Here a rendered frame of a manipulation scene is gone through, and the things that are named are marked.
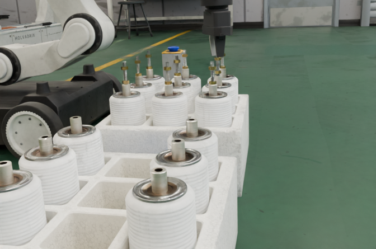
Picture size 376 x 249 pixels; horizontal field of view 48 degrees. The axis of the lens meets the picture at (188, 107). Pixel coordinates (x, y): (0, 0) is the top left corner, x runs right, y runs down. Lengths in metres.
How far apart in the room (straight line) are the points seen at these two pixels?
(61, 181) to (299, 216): 0.56
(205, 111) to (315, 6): 5.19
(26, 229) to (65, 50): 0.93
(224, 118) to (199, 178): 0.43
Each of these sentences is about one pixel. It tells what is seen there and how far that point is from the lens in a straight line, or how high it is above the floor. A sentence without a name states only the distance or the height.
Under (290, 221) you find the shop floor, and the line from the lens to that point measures 1.03.
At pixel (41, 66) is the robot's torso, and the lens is 1.62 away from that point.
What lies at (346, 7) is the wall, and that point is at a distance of 6.24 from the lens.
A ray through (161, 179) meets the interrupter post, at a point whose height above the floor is 0.27.
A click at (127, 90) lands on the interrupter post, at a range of 1.15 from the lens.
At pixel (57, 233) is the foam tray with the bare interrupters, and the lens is 0.70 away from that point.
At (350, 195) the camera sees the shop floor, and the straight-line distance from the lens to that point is 1.17.
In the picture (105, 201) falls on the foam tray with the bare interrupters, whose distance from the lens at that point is 0.84.
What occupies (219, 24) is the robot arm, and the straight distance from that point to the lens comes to 1.16.
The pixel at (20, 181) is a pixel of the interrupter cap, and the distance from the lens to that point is 0.68.
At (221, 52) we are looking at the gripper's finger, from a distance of 1.19.
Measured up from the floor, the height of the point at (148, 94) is 0.23.
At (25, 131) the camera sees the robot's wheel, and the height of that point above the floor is 0.11.
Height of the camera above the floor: 0.51
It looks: 15 degrees down
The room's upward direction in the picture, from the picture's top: 2 degrees counter-clockwise
